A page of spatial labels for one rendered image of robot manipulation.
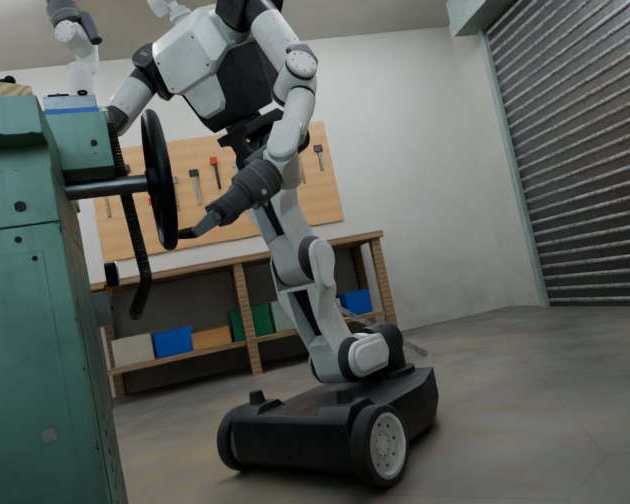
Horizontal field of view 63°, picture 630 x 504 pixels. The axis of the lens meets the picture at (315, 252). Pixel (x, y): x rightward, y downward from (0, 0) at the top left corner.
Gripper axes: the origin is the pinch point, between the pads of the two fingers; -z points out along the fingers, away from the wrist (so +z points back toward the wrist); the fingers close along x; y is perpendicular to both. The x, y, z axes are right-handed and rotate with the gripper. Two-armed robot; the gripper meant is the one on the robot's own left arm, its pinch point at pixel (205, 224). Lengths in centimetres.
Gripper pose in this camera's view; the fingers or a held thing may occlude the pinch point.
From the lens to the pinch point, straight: 111.0
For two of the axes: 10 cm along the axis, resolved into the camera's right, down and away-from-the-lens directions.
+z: 7.0, -6.3, 3.3
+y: -5.8, -7.7, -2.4
